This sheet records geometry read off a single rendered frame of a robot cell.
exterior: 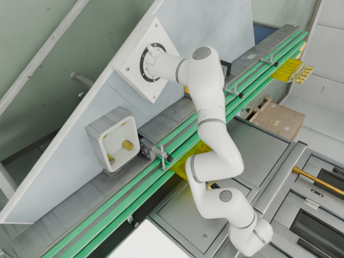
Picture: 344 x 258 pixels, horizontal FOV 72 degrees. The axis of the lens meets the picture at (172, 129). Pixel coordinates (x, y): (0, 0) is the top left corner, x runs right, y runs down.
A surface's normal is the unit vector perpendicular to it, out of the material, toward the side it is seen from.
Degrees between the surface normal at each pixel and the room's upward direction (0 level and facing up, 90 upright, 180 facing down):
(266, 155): 90
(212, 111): 81
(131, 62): 5
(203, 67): 92
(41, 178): 0
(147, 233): 90
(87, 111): 0
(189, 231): 90
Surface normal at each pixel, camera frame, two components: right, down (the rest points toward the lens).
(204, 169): -0.48, 0.06
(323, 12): -0.66, 0.52
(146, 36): 0.75, 0.36
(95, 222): -0.04, -0.73
